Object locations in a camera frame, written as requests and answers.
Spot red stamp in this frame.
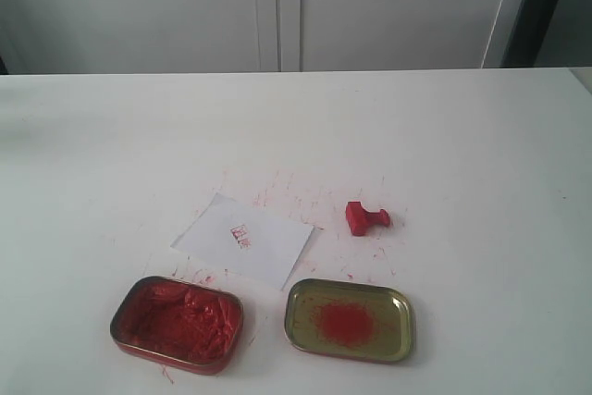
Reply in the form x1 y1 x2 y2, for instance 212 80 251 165
345 201 391 237

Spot red ink tin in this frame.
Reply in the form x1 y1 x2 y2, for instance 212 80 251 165
109 276 244 375

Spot white paper sheet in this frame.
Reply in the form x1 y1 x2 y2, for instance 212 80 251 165
171 192 321 290

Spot gold tin lid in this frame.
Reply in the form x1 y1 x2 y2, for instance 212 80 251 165
284 278 415 364

